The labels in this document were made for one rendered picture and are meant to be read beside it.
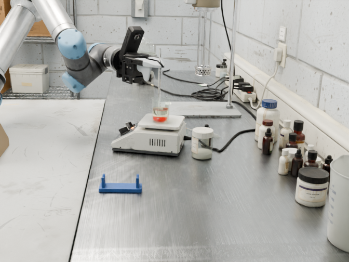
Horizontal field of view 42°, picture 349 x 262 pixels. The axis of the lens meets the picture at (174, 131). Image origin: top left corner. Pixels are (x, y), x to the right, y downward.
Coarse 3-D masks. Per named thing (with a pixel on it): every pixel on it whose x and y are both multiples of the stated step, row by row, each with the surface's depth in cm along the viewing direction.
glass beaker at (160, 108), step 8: (160, 96) 130; (168, 96) 129; (152, 104) 127; (160, 104) 125; (168, 104) 127; (152, 112) 128; (160, 112) 126; (168, 112) 127; (152, 120) 128; (160, 120) 127; (168, 120) 128
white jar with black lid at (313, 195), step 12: (300, 168) 103; (312, 168) 103; (300, 180) 101; (312, 180) 98; (324, 180) 98; (300, 192) 100; (312, 192) 99; (324, 192) 99; (312, 204) 100; (324, 204) 101
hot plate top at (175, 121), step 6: (150, 114) 136; (144, 120) 130; (150, 120) 131; (174, 120) 131; (180, 120) 131; (138, 126) 127; (144, 126) 126; (150, 126) 126; (156, 126) 126; (162, 126) 125; (168, 126) 125; (174, 126) 125; (180, 126) 128
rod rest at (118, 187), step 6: (102, 174) 106; (138, 174) 106; (102, 180) 104; (138, 180) 104; (102, 186) 104; (108, 186) 105; (114, 186) 106; (120, 186) 106; (126, 186) 106; (132, 186) 106; (138, 186) 105; (120, 192) 105; (126, 192) 105; (132, 192) 105; (138, 192) 105
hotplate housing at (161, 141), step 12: (132, 132) 128; (144, 132) 127; (156, 132) 126; (168, 132) 126; (180, 132) 128; (120, 144) 129; (132, 144) 128; (144, 144) 127; (156, 144) 127; (168, 144) 126; (180, 144) 128
